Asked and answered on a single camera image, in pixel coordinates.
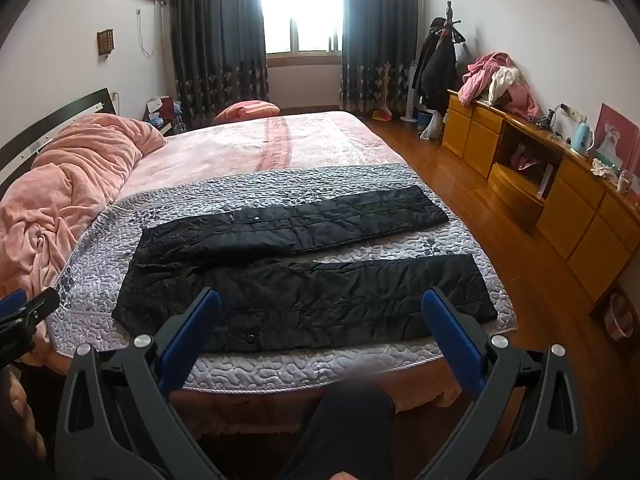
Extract person's leg in dark trousers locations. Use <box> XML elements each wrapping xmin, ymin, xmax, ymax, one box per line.
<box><xmin>280</xmin><ymin>385</ymin><xmax>396</xmax><ymax>480</ymax></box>

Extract yellow wooden dresser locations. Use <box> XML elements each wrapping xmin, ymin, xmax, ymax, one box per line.
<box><xmin>442</xmin><ymin>89</ymin><xmax>640</xmax><ymax>303</ymax></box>

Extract grey quilted bedspread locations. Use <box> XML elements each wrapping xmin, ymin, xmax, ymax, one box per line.
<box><xmin>47</xmin><ymin>162</ymin><xmax>517</xmax><ymax>393</ymax></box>

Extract pink fleece duvet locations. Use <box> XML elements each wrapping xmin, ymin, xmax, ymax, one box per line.
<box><xmin>0</xmin><ymin>114</ymin><xmax>168</xmax><ymax>306</ymax></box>

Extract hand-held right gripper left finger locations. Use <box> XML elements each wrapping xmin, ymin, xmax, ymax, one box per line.
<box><xmin>54</xmin><ymin>287</ymin><xmax>226</xmax><ymax>480</ymax></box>

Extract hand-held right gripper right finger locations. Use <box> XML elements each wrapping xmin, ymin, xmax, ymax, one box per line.
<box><xmin>421</xmin><ymin>287</ymin><xmax>587</xmax><ymax>480</ymax></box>

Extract dark wooden headboard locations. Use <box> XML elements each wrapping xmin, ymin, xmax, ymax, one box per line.
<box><xmin>0</xmin><ymin>87</ymin><xmax>118</xmax><ymax>186</ymax></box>

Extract pile of pink clothes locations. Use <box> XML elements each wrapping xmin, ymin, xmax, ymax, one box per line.
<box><xmin>459</xmin><ymin>51</ymin><xmax>541</xmax><ymax>118</ymax></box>

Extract wooden coat rack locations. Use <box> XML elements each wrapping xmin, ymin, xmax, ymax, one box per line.
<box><xmin>434</xmin><ymin>2</ymin><xmax>466</xmax><ymax>43</ymax></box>

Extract white tower fan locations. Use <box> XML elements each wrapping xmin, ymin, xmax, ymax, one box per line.
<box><xmin>400</xmin><ymin>60</ymin><xmax>423</xmax><ymax>123</ymax></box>

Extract bright window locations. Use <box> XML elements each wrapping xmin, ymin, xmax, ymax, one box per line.
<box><xmin>255</xmin><ymin>0</ymin><xmax>348</xmax><ymax>56</ymax></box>

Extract dark patterned curtain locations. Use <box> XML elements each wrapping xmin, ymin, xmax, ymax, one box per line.
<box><xmin>340</xmin><ymin>0</ymin><xmax>426</xmax><ymax>121</ymax></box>
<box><xmin>167</xmin><ymin>0</ymin><xmax>271</xmax><ymax>128</ymax></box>

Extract white plastic bag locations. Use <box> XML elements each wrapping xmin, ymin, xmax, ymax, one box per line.
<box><xmin>419</xmin><ymin>110</ymin><xmax>445</xmax><ymax>141</ymax></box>

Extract cluttered nightstand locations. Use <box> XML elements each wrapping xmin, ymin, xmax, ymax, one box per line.
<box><xmin>142</xmin><ymin>96</ymin><xmax>188</xmax><ymax>136</ymax></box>

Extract broom with dustpan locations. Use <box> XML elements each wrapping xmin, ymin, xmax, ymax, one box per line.
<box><xmin>372</xmin><ymin>62</ymin><xmax>396</xmax><ymax>122</ymax></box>

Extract small wooden wall ornament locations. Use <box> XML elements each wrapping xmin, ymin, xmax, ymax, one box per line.
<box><xmin>96</xmin><ymin>29</ymin><xmax>116</xmax><ymax>61</ymax></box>

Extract white hanging cable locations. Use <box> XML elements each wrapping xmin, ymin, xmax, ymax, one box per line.
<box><xmin>135</xmin><ymin>7</ymin><xmax>157</xmax><ymax>58</ymax></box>

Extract black quilted pants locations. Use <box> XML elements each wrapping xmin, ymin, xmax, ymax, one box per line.
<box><xmin>111</xmin><ymin>185</ymin><xmax>498</xmax><ymax>353</ymax></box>

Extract pink photo board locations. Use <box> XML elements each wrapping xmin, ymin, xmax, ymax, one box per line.
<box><xmin>595</xmin><ymin>103</ymin><xmax>640</xmax><ymax>171</ymax></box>

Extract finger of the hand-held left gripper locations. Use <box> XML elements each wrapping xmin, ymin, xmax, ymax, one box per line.
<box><xmin>0</xmin><ymin>287</ymin><xmax>61</xmax><ymax>333</ymax></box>

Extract light blue electric kettle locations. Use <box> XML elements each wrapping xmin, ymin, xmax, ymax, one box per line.
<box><xmin>570</xmin><ymin>120</ymin><xmax>596</xmax><ymax>156</ymax></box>

